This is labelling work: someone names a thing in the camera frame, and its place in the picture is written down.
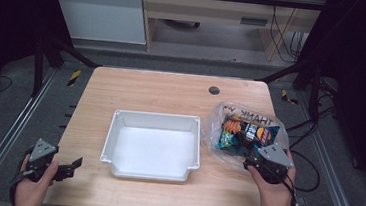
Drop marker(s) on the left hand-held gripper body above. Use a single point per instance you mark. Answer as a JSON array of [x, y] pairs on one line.
[[42, 152]]

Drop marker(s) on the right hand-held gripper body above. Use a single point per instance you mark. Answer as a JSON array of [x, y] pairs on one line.
[[273, 161]]

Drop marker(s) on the blue and black chips packet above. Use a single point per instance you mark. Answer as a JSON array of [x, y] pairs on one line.
[[235, 131]]

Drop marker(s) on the clear plastic bag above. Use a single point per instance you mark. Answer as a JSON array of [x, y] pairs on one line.
[[213, 132]]

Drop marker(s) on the person's left hand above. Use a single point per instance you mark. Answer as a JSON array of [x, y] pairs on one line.
[[34, 190]]

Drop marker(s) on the person's right hand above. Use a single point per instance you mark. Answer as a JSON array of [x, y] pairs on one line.
[[274, 198]]

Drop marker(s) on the yellow and black tape marker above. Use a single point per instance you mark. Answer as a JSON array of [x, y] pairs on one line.
[[74, 77], [287, 97]]

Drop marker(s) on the white plastic tray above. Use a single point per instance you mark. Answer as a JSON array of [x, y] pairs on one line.
[[153, 150]]

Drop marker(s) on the black metal stand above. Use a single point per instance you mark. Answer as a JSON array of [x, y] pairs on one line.
[[58, 50], [307, 73]]

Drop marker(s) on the black curtain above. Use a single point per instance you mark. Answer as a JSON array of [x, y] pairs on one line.
[[7, 17], [365, 65]]

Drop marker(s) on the light wooden desk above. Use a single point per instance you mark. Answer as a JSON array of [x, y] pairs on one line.
[[212, 12]]

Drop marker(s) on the white cabinet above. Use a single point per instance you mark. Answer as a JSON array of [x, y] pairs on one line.
[[102, 12]]

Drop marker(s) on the aluminium floor rail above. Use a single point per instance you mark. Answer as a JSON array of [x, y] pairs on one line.
[[331, 176], [11, 131]]

